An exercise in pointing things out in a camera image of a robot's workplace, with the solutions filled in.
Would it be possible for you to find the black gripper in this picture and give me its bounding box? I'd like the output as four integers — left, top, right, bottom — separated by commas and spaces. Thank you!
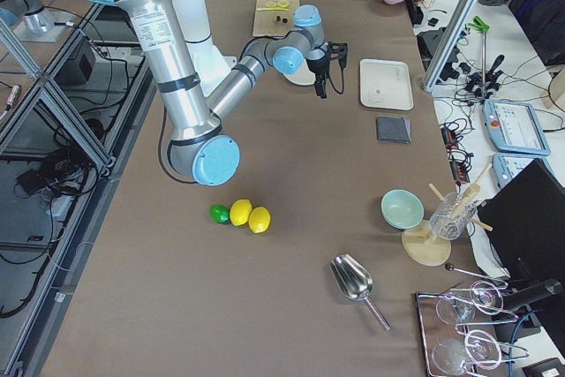
306, 50, 330, 98

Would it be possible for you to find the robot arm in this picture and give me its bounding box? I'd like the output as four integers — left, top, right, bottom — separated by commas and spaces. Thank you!
1, 0, 63, 43
87, 0, 329, 186

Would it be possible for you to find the cream rabbit tray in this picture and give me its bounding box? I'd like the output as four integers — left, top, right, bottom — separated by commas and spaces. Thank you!
359, 58, 414, 111

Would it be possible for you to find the white round plate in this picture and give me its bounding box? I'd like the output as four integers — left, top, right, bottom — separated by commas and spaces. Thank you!
283, 63, 315, 87

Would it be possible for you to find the wooden cutting board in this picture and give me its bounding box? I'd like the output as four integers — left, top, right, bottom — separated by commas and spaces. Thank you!
252, 0, 300, 37

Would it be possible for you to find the grey folded cloth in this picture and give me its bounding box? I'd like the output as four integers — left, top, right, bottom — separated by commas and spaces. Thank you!
376, 116, 411, 144

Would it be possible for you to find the yellow lemon outer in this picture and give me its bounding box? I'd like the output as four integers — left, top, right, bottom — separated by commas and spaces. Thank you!
248, 207, 271, 234

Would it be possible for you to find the green bowl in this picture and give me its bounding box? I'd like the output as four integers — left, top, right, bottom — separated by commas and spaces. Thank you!
380, 189, 424, 230

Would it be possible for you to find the yellow lemon near lime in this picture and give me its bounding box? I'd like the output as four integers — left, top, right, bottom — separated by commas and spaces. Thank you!
230, 199, 252, 226

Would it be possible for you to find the green lime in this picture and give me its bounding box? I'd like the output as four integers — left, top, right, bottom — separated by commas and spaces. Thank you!
208, 204, 230, 223

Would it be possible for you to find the green reacher grabber tool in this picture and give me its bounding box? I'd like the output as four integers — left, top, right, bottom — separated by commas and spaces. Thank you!
468, 15, 490, 101

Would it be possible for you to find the clear glass cup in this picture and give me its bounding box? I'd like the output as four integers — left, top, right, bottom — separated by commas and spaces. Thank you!
430, 192, 477, 241

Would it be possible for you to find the wooden cup tree stand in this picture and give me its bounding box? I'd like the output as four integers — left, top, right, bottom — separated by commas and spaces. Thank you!
402, 163, 493, 267

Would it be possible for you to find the teach pendant upper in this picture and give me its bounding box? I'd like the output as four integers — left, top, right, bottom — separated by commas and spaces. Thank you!
483, 99, 551, 156

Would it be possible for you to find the teach pendant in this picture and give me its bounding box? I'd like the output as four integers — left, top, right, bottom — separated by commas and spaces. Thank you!
483, 99, 551, 156
492, 153, 552, 188

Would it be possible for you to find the metal scoop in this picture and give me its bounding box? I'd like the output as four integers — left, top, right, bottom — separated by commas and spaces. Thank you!
329, 253, 391, 331

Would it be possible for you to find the teach pendant lower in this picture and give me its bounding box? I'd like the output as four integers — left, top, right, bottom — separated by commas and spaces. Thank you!
492, 153, 552, 188

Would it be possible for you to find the black monitor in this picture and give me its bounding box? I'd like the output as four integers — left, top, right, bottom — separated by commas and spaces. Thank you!
478, 159, 564, 282

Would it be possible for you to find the metal wine glass rack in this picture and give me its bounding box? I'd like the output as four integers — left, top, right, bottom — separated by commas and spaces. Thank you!
414, 280, 529, 376

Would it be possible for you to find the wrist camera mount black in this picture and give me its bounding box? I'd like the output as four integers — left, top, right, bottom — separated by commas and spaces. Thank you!
328, 41, 349, 68

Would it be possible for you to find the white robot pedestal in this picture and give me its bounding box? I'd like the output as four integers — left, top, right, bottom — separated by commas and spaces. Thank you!
173, 0, 237, 97

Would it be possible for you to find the aluminium frame post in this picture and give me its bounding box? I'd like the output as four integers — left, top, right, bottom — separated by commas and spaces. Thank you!
422, 0, 478, 94

